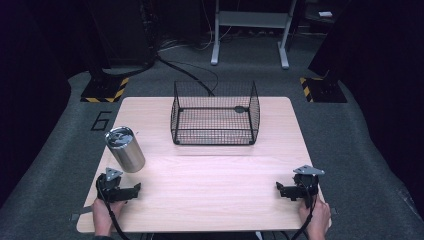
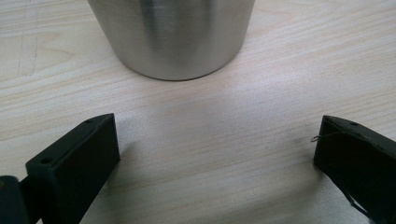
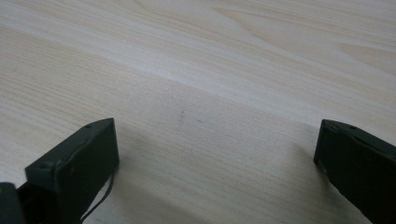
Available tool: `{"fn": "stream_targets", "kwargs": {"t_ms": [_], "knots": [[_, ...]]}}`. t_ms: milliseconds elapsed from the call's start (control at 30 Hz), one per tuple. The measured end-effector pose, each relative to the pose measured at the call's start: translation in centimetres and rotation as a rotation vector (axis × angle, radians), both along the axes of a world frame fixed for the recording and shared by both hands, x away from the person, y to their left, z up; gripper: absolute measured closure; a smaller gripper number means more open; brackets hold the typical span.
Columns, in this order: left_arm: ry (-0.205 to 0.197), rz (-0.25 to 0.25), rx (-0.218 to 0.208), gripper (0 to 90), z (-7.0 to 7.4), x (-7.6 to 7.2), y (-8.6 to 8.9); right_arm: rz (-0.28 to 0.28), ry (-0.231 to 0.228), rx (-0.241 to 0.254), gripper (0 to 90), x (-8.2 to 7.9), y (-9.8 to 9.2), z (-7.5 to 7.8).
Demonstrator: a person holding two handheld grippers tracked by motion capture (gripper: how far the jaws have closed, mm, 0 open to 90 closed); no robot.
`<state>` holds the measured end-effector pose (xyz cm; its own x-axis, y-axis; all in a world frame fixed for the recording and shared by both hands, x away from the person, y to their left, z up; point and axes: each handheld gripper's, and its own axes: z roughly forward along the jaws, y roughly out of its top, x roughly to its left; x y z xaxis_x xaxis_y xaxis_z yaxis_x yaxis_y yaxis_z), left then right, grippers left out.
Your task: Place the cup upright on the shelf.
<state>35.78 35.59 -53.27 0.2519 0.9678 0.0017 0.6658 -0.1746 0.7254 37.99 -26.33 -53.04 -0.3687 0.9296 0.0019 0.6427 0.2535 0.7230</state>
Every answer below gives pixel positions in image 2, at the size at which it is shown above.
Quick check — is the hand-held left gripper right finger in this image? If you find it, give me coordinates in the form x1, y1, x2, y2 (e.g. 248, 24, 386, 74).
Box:
311, 115, 396, 224

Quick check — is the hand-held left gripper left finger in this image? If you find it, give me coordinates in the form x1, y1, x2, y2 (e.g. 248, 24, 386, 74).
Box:
19, 113, 121, 224

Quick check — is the stainless steel cup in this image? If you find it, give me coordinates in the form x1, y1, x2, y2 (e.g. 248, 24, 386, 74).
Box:
86, 0, 256, 82

